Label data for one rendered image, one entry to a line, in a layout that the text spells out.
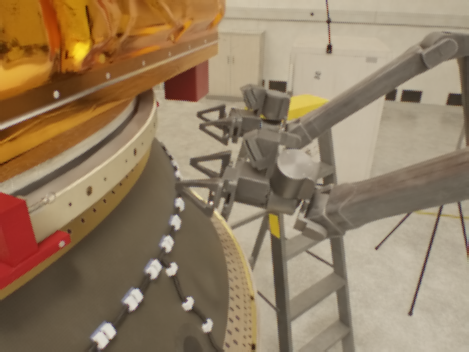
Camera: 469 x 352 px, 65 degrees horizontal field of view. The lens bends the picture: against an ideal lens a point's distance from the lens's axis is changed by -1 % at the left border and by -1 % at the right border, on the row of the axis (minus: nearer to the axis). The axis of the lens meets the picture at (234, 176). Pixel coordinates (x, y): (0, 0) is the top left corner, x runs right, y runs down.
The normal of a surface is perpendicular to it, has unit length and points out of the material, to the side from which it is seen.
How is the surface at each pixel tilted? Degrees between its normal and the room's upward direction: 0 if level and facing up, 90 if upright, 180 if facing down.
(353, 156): 90
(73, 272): 62
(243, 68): 90
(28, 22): 92
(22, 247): 90
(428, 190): 112
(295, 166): 29
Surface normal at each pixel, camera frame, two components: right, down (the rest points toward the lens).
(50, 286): 0.82, -0.25
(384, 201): -0.43, 0.70
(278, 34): -0.22, 0.43
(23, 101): 0.97, 0.13
